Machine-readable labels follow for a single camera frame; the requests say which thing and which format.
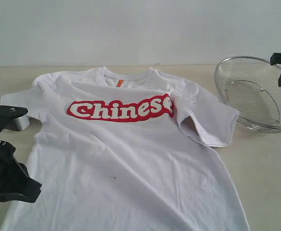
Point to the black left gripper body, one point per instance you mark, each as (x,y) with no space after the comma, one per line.
(13,175)

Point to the white t-shirt red lettering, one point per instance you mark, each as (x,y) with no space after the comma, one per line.
(127,153)

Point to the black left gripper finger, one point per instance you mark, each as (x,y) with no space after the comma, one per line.
(31,189)

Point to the metal wire mesh basket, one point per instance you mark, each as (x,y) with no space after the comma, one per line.
(250,85)

